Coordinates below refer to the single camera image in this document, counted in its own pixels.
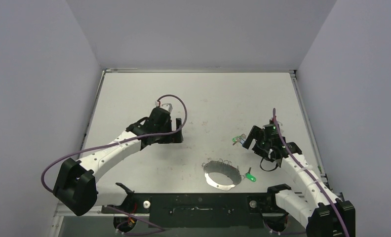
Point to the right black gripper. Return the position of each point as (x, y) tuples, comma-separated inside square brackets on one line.
[(259, 140)]

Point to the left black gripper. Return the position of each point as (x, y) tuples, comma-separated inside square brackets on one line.
[(168, 139)]

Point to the key with green tag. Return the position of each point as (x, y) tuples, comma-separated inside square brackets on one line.
[(236, 140), (249, 176)]

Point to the key with blue tag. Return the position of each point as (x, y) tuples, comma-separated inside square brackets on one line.
[(242, 139)]

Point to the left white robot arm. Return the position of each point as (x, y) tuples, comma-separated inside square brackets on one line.
[(77, 182)]

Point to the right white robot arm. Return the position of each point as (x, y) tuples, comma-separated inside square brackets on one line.
[(321, 212)]

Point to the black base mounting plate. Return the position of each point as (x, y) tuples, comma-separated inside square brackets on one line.
[(205, 210)]

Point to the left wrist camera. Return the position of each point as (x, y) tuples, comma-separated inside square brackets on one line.
[(165, 106)]

